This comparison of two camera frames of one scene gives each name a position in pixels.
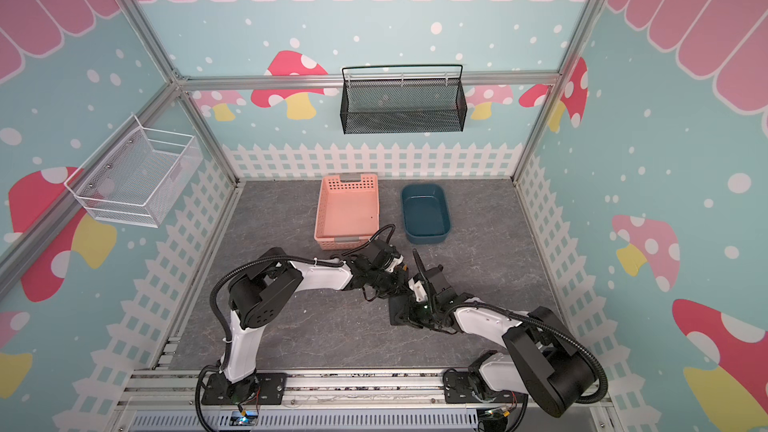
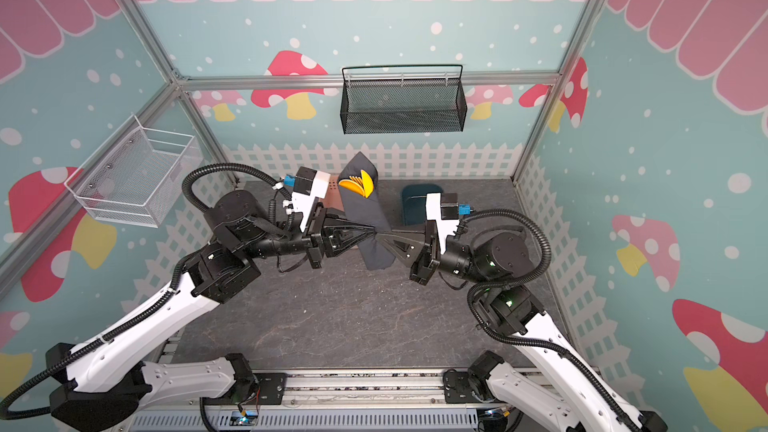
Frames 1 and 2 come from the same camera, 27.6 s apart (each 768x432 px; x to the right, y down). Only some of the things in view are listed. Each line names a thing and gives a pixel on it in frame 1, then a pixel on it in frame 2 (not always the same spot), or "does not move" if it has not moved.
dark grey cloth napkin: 399,309 -> 379,250
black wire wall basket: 403,105 does not move
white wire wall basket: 136,178 does not move
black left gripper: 399,283 -> 326,234
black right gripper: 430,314 -> 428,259
